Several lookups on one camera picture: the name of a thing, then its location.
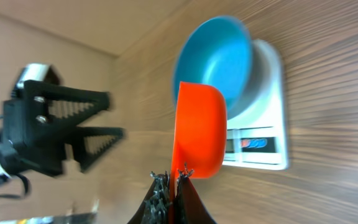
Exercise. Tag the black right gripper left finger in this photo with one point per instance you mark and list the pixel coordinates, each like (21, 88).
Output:
(155, 205)

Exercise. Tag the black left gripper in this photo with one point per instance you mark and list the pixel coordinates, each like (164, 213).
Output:
(41, 118)

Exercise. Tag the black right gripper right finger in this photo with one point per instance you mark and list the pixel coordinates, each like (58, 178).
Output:
(189, 208)

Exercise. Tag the orange measuring scoop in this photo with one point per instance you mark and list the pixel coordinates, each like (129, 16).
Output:
(199, 135)

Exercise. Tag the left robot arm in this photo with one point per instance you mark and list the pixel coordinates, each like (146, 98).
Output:
(42, 119)

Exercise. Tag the white digital kitchen scale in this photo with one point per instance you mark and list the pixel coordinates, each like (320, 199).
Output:
(257, 130)

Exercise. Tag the blue metal bowl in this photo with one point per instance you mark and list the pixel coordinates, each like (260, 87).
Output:
(217, 53)

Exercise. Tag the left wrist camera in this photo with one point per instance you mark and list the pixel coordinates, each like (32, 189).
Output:
(38, 72)

